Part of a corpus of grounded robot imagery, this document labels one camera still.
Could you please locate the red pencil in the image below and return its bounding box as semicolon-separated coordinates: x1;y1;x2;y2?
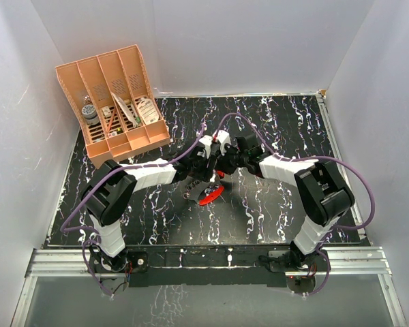
106;108;117;135

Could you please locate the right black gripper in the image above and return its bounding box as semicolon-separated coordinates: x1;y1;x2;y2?
215;142;248;176

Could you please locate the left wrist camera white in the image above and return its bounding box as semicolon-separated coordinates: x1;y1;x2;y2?
199;136;220;159

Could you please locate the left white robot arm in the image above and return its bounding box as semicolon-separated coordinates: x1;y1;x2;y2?
83;141;221;272

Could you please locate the white paper card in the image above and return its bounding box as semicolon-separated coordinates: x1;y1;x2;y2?
111;92;138;128

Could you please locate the white labelled packet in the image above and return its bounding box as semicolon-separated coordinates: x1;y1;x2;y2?
137;97;160;125

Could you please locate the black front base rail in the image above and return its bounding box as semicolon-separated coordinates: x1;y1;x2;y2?
126;245;289;287

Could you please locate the small white eraser block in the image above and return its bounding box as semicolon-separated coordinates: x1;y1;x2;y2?
102;106;112;119

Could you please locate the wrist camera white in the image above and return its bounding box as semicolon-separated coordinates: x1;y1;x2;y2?
199;136;220;159
213;130;231;155

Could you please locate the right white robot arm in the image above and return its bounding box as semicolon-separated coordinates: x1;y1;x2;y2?
215;135;355;270

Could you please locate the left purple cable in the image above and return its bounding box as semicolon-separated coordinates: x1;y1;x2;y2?
61;123;207;296

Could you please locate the peach desk organizer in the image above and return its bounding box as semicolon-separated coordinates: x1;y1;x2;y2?
55;45;170;167

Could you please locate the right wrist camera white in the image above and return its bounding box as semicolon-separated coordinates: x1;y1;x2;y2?
213;130;231;155

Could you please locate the steel key holder red handle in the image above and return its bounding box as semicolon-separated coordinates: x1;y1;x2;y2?
183;174;224;206

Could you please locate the small grey jar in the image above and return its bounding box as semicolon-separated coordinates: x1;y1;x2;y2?
81;104;100;126

